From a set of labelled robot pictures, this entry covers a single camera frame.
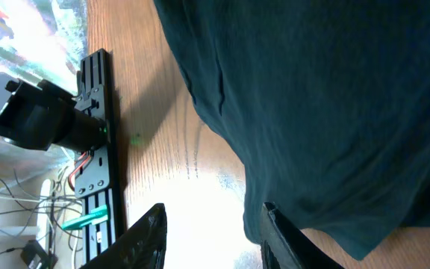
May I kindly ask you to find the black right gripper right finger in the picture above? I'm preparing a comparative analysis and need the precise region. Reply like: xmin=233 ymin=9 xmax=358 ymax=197
xmin=260 ymin=202 xmax=343 ymax=269

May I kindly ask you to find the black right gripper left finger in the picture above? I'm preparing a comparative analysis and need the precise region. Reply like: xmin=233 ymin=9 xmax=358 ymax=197
xmin=81 ymin=203 xmax=167 ymax=269

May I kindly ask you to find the black t-shirt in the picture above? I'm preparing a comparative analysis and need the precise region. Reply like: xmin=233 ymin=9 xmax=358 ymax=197
xmin=155 ymin=0 xmax=430 ymax=260

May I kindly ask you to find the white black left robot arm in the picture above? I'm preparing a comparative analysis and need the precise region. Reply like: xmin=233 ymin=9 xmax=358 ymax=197
xmin=0 ymin=79 xmax=108 ymax=152

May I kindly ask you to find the black power adapter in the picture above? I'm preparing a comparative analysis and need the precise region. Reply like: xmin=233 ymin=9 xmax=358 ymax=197
xmin=20 ymin=240 xmax=57 ymax=269

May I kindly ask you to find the green rail clamp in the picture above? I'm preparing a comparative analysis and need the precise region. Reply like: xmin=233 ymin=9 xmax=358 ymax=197
xmin=61 ymin=205 xmax=109 ymax=230

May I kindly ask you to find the black aluminium mounting rail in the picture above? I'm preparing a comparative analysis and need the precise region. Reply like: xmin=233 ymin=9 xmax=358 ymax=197
xmin=75 ymin=49 xmax=125 ymax=265

